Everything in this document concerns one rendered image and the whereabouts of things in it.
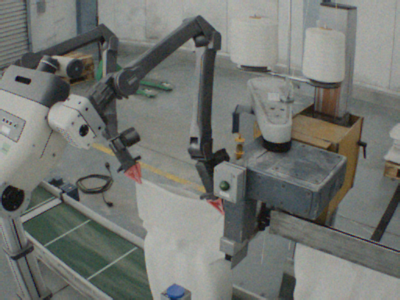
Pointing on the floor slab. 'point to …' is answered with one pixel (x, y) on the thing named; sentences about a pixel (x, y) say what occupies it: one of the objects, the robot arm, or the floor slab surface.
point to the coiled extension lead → (96, 187)
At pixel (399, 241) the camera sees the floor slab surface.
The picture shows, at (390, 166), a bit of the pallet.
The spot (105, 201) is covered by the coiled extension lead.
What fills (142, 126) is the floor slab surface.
